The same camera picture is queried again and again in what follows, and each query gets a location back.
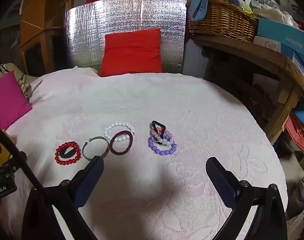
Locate white bead bracelet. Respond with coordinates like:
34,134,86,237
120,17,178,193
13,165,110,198
103,122,136,143

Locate magenta cushion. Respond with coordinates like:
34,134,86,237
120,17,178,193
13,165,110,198
0,70,33,130

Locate grey metal cuff bangle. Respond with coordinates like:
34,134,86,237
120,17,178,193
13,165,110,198
82,136,109,161

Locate thick black hair tie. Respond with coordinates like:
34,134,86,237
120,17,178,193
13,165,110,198
60,145,75,159

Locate red cushion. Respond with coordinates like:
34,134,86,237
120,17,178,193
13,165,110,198
100,29,163,77

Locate thin black hair tie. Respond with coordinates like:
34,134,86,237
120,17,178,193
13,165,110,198
151,120,166,137

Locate wooden side table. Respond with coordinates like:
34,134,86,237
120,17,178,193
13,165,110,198
192,35,304,143

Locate salmon folded cloths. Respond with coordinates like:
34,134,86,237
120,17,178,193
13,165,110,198
284,115,304,155

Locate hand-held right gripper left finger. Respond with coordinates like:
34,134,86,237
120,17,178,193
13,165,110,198
22,156,104,240

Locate grey cloth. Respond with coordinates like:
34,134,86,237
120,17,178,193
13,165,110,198
284,175,304,230

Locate red bead bracelet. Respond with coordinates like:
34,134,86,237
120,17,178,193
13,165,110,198
54,142,82,166

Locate silver foil insulation panel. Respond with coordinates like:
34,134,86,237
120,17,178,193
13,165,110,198
64,0,187,74

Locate purple bead bracelet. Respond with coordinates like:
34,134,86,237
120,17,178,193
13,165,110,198
147,136,177,155

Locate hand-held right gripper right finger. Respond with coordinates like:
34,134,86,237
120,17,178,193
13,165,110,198
206,157,288,240

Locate wooden cabinet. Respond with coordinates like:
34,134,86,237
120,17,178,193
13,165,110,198
19,0,75,77

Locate clear plastic bag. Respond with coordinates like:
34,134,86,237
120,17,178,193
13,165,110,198
252,0,300,28

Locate small white pearl bracelet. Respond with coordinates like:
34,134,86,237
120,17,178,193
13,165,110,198
156,134,176,146

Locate clear pink bead bracelet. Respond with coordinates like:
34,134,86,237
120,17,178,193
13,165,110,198
150,127,172,142

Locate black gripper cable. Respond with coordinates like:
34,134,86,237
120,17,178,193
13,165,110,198
0,122,46,193

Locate pale pink textured blanket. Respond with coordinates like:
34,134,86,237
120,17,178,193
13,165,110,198
5,66,289,240

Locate teal cardboard box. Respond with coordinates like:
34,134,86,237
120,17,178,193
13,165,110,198
254,17,304,67

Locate patterned beige cloth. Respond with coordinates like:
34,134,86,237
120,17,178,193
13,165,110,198
18,74,33,99

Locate maroon hair tie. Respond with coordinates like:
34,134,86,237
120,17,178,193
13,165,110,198
109,130,134,155

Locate beige leather sofa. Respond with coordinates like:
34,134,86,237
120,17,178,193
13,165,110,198
0,62,42,98

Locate wicker basket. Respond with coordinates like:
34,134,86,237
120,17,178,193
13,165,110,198
187,0,259,42

